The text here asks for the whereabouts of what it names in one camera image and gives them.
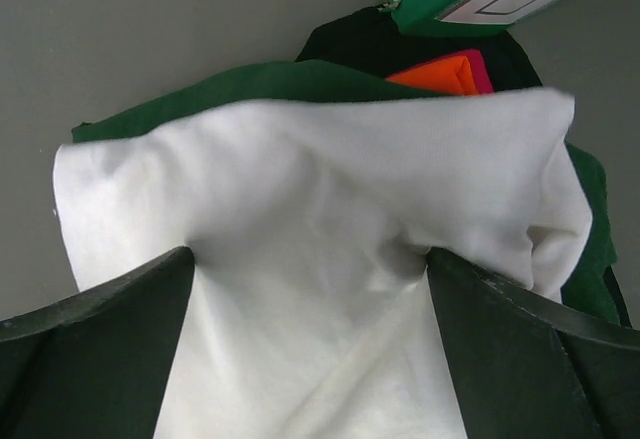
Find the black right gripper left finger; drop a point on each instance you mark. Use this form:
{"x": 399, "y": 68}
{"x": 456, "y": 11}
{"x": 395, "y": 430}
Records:
{"x": 96, "y": 364}

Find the magenta t shirt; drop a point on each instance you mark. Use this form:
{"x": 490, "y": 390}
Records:
{"x": 481, "y": 71}

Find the orange t shirt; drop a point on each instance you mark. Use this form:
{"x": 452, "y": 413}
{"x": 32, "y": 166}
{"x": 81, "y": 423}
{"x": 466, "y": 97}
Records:
{"x": 451, "y": 75}

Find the white and green t shirt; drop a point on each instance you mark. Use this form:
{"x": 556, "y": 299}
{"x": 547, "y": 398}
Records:
{"x": 310, "y": 195}

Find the black t shirt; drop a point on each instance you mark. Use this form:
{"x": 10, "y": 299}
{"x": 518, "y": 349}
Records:
{"x": 370, "y": 41}

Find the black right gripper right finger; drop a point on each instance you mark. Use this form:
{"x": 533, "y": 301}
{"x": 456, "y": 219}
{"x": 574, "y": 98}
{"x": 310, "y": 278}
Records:
{"x": 524, "y": 366}

